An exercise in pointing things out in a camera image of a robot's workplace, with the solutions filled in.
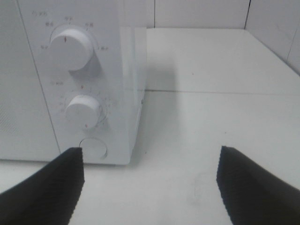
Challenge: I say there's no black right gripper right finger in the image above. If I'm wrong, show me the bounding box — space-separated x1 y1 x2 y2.
216 146 300 225

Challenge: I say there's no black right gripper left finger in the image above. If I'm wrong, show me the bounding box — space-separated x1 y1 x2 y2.
0 147 84 225

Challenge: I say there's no round white door button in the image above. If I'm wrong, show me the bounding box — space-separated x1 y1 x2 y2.
80 138 107 159

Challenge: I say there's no white microwave door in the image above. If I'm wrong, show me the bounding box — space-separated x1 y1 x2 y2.
0 0 60 161

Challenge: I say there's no white timer knob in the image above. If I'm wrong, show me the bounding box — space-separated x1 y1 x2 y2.
65 95 102 129

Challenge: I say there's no white microwave oven body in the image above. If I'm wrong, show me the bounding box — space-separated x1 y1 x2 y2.
17 0 147 165

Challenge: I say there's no upper white power knob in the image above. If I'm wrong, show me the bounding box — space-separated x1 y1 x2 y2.
49 28 94 71

